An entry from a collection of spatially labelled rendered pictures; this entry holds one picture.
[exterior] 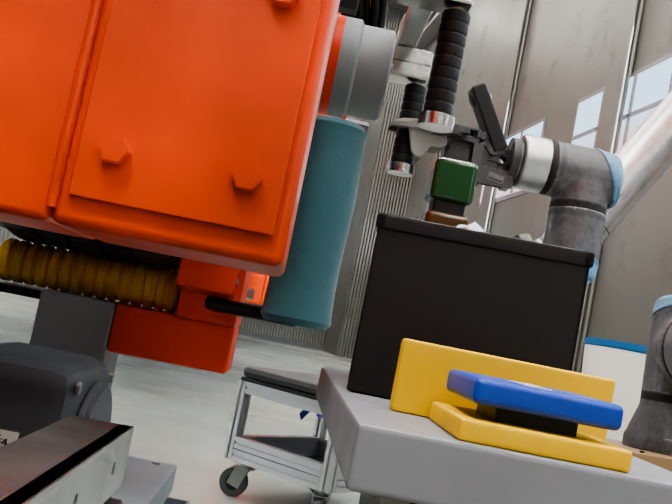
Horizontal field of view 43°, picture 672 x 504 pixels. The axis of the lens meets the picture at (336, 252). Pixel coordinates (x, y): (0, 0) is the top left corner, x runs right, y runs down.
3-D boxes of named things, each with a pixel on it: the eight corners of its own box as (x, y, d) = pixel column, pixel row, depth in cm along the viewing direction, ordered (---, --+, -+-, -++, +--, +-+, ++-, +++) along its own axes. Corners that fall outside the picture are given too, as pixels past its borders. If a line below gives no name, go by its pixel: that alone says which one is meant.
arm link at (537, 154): (556, 133, 136) (539, 145, 146) (526, 127, 136) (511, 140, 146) (546, 188, 135) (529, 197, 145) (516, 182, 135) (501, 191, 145)
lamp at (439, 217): (413, 254, 82) (420, 213, 82) (454, 262, 82) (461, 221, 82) (419, 250, 78) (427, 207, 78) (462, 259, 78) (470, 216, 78)
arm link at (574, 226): (586, 289, 145) (598, 218, 146) (601, 283, 134) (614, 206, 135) (530, 279, 146) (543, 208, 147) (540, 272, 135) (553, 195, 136)
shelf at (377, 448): (315, 397, 80) (321, 365, 80) (492, 432, 81) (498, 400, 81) (345, 491, 37) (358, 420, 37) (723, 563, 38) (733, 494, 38)
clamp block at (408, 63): (370, 78, 142) (376, 48, 143) (423, 89, 143) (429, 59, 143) (373, 69, 137) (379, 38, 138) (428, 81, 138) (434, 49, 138)
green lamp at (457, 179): (422, 203, 82) (430, 162, 83) (463, 211, 82) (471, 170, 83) (429, 197, 78) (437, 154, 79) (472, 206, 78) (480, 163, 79)
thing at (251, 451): (316, 534, 202) (344, 391, 205) (208, 492, 224) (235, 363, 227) (409, 522, 236) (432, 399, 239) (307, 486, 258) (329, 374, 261)
